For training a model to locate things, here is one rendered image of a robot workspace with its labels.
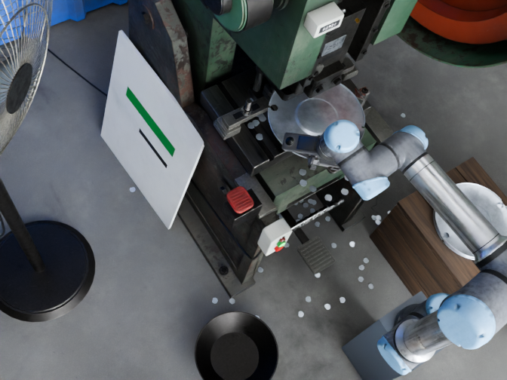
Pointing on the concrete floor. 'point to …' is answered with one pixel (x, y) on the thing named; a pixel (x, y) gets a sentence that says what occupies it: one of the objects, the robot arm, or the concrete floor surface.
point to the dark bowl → (236, 348)
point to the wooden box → (428, 240)
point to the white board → (149, 132)
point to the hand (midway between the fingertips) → (309, 157)
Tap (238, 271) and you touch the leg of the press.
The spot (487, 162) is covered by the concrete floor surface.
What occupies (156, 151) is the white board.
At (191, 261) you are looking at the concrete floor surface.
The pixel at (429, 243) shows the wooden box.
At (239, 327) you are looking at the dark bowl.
